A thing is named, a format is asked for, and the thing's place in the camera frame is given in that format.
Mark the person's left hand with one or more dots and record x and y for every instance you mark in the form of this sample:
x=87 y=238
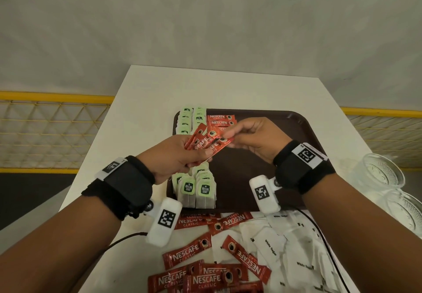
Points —
x=168 y=157

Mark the person's right hand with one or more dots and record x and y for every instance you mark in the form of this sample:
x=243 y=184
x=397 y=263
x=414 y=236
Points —
x=260 y=138

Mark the brown tray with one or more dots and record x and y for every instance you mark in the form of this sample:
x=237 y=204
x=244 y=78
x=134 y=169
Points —
x=244 y=177

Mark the pile of white sugar sachets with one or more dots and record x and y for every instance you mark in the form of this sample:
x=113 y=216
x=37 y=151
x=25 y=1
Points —
x=290 y=253

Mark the pile of red Nescafe sachets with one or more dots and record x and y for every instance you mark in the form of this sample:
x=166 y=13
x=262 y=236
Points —
x=204 y=279

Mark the person's right forearm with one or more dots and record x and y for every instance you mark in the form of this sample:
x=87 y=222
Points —
x=366 y=240

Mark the person's left forearm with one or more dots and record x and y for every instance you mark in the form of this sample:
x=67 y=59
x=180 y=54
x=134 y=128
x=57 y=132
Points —
x=56 y=253

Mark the black left wristband with markers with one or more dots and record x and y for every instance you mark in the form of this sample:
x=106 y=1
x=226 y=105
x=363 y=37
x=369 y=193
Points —
x=128 y=187

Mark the black wristband with markers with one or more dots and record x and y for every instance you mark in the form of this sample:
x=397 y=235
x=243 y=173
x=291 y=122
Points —
x=300 y=171
x=128 y=187

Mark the black right wristband with markers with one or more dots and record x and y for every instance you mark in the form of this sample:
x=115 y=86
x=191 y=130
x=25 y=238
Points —
x=300 y=171

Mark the yellow mesh railing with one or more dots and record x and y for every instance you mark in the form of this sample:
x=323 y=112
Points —
x=385 y=134
x=52 y=131

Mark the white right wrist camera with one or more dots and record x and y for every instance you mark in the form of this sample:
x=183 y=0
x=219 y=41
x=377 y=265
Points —
x=263 y=195

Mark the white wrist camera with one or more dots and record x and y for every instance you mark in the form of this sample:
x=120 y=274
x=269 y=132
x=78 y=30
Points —
x=165 y=220
x=263 y=195

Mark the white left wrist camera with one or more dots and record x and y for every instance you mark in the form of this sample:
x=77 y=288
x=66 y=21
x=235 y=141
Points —
x=165 y=220

